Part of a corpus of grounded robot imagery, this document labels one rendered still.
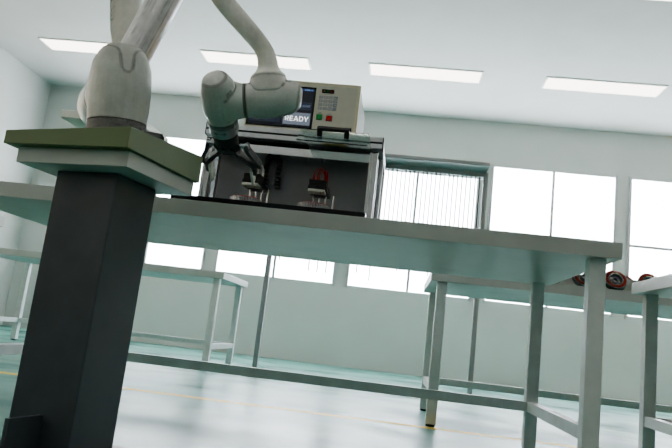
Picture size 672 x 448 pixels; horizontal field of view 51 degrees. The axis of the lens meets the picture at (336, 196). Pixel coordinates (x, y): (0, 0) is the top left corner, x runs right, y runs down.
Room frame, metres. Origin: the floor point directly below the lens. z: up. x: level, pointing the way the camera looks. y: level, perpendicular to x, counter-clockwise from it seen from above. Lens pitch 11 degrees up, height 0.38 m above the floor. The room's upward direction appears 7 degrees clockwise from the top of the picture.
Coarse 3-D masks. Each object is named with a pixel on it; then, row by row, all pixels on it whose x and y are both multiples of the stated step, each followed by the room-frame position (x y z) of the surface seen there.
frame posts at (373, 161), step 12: (372, 156) 2.49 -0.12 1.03; (204, 168) 2.55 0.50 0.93; (216, 168) 2.65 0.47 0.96; (372, 168) 2.49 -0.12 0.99; (204, 180) 2.56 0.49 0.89; (216, 180) 2.67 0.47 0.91; (372, 180) 2.48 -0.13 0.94; (204, 192) 2.55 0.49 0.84; (372, 192) 2.48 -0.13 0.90; (372, 204) 2.48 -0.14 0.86; (372, 216) 2.58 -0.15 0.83
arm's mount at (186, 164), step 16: (64, 128) 1.63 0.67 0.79; (80, 128) 1.61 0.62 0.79; (96, 128) 1.60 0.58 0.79; (112, 128) 1.58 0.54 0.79; (128, 128) 1.57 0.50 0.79; (16, 144) 1.68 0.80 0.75; (32, 144) 1.66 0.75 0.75; (48, 144) 1.64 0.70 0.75; (64, 144) 1.62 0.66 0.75; (80, 144) 1.61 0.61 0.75; (96, 144) 1.60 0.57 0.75; (112, 144) 1.58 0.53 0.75; (128, 144) 1.57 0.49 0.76; (144, 144) 1.63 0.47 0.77; (160, 144) 1.70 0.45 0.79; (160, 160) 1.71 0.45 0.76; (176, 160) 1.78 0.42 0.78; (192, 160) 1.85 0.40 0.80; (192, 176) 1.87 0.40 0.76
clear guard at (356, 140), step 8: (304, 128) 2.32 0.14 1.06; (304, 136) 2.28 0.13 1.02; (312, 136) 2.28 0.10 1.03; (328, 136) 2.29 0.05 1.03; (336, 136) 2.29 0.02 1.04; (352, 136) 2.29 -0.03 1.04; (360, 136) 2.29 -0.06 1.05; (368, 136) 2.29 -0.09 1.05; (312, 144) 2.51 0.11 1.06; (320, 144) 2.50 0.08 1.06; (328, 144) 2.48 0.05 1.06; (336, 144) 2.47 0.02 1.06; (344, 144) 2.46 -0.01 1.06; (352, 144) 2.25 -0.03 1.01; (360, 144) 2.25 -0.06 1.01; (368, 144) 2.42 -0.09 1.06; (344, 152) 2.57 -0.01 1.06; (352, 152) 2.56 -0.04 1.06; (360, 152) 2.54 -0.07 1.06; (368, 152) 2.53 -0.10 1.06
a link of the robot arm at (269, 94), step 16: (224, 0) 1.89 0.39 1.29; (224, 16) 1.92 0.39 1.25; (240, 16) 1.90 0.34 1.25; (240, 32) 1.91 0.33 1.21; (256, 32) 1.90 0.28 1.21; (256, 48) 1.91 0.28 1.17; (272, 48) 1.92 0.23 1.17; (272, 64) 1.91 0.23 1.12; (256, 80) 1.90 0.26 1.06; (272, 80) 1.89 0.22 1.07; (288, 80) 1.92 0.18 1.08; (256, 96) 1.90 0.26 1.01; (272, 96) 1.89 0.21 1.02; (288, 96) 1.90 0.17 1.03; (256, 112) 1.92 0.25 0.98; (272, 112) 1.92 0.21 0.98; (288, 112) 1.94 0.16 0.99
